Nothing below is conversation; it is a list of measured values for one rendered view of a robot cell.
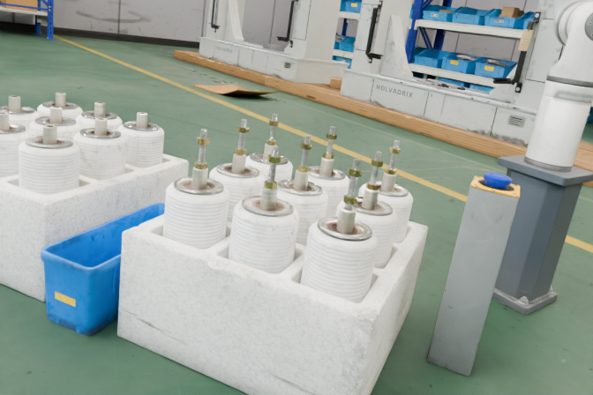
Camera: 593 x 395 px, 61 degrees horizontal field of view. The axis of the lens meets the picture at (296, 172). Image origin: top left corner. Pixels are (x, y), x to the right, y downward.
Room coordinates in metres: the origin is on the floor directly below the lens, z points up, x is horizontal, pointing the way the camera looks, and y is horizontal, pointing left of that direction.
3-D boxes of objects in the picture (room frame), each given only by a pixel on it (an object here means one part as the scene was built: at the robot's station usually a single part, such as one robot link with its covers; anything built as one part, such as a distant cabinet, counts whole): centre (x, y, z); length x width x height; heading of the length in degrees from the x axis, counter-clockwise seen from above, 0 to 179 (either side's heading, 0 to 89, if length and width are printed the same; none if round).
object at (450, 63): (6.21, -1.80, 0.36); 0.50 x 0.38 x 0.21; 131
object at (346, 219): (0.64, -0.08, 0.26); 0.02 x 0.02 x 0.03
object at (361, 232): (0.64, -0.08, 0.25); 0.08 x 0.08 x 0.01
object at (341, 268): (0.64, -0.08, 0.16); 0.10 x 0.10 x 0.18
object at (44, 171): (0.84, 0.43, 0.16); 0.10 x 0.10 x 0.18
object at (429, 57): (6.56, -1.54, 0.36); 0.50 x 0.38 x 0.21; 131
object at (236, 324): (0.80, -0.01, 0.09); 0.39 x 0.39 x 0.18; 68
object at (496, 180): (0.76, -0.31, 0.32); 0.04 x 0.04 x 0.02
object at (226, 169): (0.84, 0.10, 0.25); 0.08 x 0.08 x 0.01
